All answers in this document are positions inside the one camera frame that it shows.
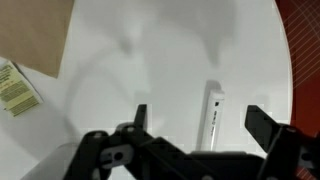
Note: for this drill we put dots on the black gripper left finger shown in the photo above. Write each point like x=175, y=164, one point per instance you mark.
x=141, y=116

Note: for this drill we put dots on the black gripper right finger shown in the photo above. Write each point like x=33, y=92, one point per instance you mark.
x=260, y=125

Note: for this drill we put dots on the black and white marker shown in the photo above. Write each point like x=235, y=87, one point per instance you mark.
x=213, y=120

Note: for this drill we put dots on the orange patterned sofa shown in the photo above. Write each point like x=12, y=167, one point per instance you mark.
x=305, y=66

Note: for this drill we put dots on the yellow green tea bag packet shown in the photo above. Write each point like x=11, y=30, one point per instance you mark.
x=15, y=91

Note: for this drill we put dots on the brown paper napkin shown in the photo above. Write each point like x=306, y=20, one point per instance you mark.
x=33, y=30

